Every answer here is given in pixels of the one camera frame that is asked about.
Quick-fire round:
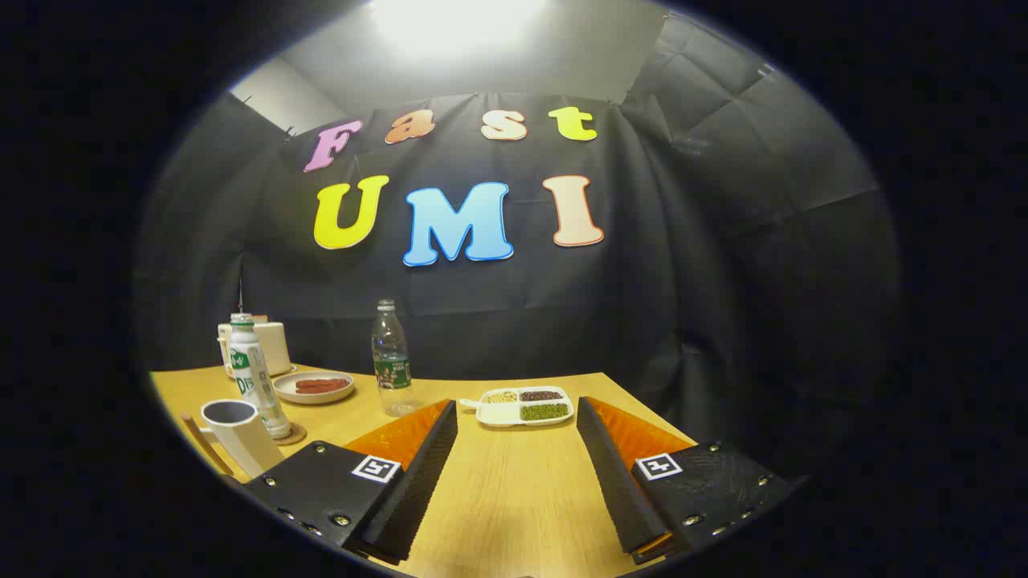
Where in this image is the white toaster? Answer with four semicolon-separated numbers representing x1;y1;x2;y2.
217;321;294;378

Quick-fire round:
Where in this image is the black backdrop cloth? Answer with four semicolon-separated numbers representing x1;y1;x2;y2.
133;12;904;450

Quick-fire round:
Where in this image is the wooden table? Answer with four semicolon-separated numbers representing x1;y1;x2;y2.
149;365;700;578

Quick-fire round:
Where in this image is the round white plate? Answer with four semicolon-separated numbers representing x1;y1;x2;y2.
272;370;356;405

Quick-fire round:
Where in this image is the white juice bottle green label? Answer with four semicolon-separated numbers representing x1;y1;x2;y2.
229;313;294;441

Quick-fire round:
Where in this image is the clear plastic water bottle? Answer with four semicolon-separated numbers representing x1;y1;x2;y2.
371;299;418;417

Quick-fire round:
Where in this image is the white cup wooden handle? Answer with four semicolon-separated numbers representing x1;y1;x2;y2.
181;399;286;481

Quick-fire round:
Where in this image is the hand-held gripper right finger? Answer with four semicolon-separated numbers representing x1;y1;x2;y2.
575;396;808;566

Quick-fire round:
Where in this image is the white divided dish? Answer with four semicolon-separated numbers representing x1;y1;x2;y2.
458;386;576;427

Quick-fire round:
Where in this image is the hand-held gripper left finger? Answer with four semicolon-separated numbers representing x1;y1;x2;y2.
239;398;460;566

